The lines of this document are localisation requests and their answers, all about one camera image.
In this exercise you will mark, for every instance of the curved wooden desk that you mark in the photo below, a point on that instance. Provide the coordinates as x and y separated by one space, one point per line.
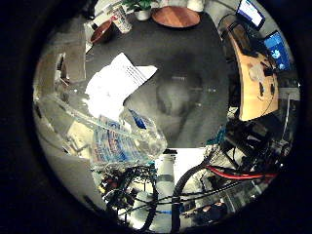
253 91

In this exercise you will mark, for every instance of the round wooden board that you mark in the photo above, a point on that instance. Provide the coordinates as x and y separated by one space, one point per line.
175 16

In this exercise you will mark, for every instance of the printed drink can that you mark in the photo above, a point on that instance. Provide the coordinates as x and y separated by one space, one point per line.
122 19

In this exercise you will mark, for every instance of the clear plastic water bottle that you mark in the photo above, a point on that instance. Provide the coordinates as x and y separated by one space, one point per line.
130 139

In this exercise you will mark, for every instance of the white paper sheets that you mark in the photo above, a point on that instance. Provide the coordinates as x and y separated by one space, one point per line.
113 84

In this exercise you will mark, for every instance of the brown wooden bowl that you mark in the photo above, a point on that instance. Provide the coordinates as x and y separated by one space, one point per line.
101 31

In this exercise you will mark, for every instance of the open laptop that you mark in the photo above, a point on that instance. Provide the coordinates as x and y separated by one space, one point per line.
250 11

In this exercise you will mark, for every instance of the computer monitor blue screen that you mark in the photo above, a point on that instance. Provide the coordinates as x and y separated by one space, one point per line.
278 50

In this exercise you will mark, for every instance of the potted green plant white pot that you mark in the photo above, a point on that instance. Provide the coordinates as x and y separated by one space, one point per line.
141 8

